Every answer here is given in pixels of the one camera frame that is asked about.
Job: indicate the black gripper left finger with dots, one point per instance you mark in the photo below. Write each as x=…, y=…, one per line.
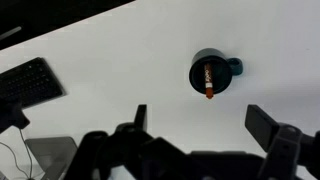
x=133, y=150

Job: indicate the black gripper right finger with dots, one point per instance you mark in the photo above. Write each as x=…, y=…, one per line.
x=283, y=146

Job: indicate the dark teal mug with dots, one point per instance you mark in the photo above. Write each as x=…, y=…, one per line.
x=220, y=78

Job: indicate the orange Expo marker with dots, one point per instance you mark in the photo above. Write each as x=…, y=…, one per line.
x=208, y=81

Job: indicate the black keyboard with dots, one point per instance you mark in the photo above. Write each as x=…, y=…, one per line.
x=28, y=83

